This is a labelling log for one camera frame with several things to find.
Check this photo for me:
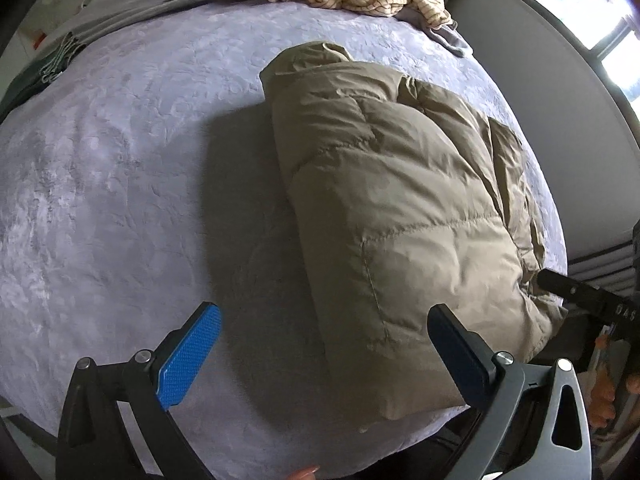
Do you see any grey bed sheet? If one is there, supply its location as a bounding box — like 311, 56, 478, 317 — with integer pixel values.
40, 0, 473, 83

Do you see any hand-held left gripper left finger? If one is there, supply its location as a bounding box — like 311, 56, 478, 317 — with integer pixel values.
56, 301, 223, 480

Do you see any dark green cloth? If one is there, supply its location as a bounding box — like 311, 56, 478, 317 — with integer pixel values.
0, 57, 56, 121

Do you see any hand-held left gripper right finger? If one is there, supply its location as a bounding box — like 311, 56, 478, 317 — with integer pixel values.
428, 303, 594, 480

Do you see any person's right hand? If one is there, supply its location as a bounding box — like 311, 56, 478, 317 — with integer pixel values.
587, 337, 618, 428

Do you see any purple plush blanket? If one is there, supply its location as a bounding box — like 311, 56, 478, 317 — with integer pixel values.
0, 0, 568, 476

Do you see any grey padded wall panel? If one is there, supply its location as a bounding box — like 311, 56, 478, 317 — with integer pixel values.
445, 0, 640, 266

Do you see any beige puffer jacket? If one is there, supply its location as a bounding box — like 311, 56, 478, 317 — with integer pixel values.
259, 41, 568, 433

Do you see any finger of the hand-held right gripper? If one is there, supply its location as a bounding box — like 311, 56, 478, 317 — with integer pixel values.
537, 269, 601, 313

